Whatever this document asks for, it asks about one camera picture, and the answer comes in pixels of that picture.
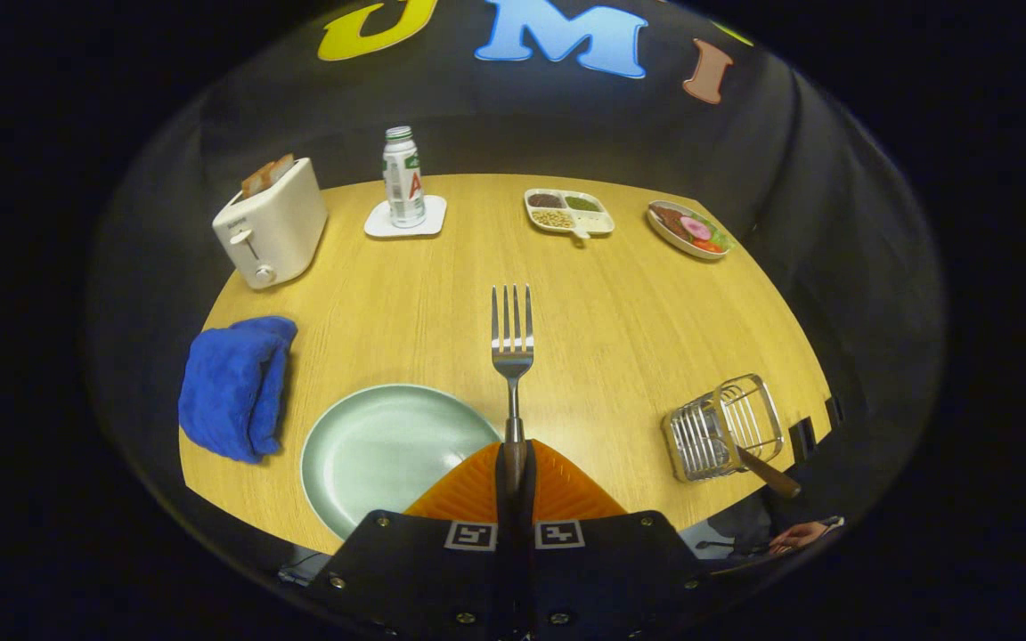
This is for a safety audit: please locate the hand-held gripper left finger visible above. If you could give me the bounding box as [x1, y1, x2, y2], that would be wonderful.
[313, 441, 514, 641]

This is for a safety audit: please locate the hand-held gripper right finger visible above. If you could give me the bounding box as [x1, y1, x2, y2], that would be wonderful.
[513, 439, 728, 641]

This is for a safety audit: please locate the metal fork with wooden handle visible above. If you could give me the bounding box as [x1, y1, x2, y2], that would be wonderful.
[490, 284, 535, 486]

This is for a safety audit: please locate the metal spoon with wooden handle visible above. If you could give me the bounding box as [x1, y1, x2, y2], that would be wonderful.
[736, 445, 802, 499]

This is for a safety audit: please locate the pale green plate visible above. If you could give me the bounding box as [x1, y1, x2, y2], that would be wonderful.
[300, 384, 503, 541]

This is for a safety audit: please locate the white divided dish with beans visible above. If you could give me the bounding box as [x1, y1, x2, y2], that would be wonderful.
[524, 188, 615, 239]

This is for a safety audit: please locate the blue towel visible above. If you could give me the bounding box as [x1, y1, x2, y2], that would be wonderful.
[178, 315, 298, 465]

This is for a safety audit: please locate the white square coaster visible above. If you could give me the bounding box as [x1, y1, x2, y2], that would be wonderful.
[363, 195, 448, 239]

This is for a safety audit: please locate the white plate of food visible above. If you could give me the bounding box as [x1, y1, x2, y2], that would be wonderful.
[647, 200, 735, 261]

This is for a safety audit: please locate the white bottle with green cap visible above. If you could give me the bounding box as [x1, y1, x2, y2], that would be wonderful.
[382, 126, 427, 229]

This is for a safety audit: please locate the white toaster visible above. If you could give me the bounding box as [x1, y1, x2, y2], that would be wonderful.
[212, 158, 330, 291]

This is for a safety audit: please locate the metal wire basket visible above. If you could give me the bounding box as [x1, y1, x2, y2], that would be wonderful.
[661, 374, 786, 484]

